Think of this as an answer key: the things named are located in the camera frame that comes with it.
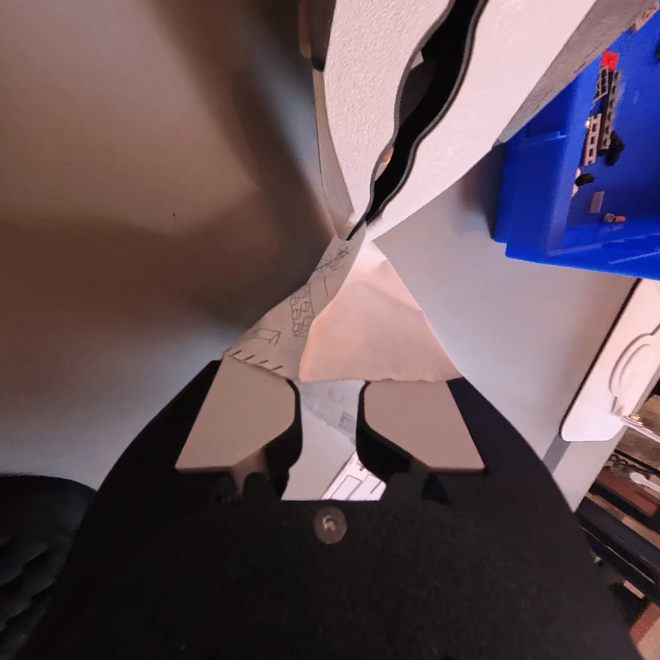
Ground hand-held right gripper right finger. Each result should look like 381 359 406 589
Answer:
356 379 486 485

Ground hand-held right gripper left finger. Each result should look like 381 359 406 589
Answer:
175 357 304 497

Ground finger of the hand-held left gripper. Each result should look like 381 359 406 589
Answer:
353 0 600 242
311 0 455 242

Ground white sticker sheet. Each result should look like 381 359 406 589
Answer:
321 454 387 501

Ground white printed paper bag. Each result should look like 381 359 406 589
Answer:
222 222 463 439

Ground pile of loose lego pieces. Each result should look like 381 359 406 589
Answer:
571 51 629 226

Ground blue plastic bin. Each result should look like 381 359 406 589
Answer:
492 21 660 282

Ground black padded chair armrest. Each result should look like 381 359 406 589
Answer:
0 474 99 660

